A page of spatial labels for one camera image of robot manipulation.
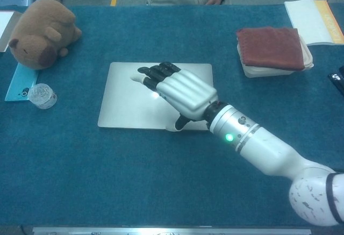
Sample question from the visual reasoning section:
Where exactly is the aluminium profile rail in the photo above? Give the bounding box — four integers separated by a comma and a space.
32, 226, 312, 235

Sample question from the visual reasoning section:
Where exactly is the cream plastic lidded container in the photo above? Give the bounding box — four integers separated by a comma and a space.
236, 36, 314, 79

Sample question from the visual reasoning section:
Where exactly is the black device with white print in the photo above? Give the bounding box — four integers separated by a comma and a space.
327, 67, 344, 97

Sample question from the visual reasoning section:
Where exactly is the folded brown towel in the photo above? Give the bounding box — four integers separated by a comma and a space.
236, 26, 304, 72

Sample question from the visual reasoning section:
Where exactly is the clear jar of paper clips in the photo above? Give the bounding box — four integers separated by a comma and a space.
27, 83, 58, 110

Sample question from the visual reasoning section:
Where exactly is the brown capybara plush toy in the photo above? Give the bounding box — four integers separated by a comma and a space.
8, 0, 83, 71

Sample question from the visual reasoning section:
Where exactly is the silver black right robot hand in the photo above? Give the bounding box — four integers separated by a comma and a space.
130, 61, 218, 132

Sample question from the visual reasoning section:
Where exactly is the white book with orange spine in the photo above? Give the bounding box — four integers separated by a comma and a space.
284, 0, 344, 46

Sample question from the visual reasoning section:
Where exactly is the silver laptop computer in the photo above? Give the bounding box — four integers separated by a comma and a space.
97, 62, 214, 132

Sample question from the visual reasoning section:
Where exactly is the teal blue table mat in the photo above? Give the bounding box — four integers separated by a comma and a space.
0, 3, 344, 227

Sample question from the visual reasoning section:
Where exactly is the light blue smartphone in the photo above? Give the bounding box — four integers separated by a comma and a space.
4, 62, 40, 102

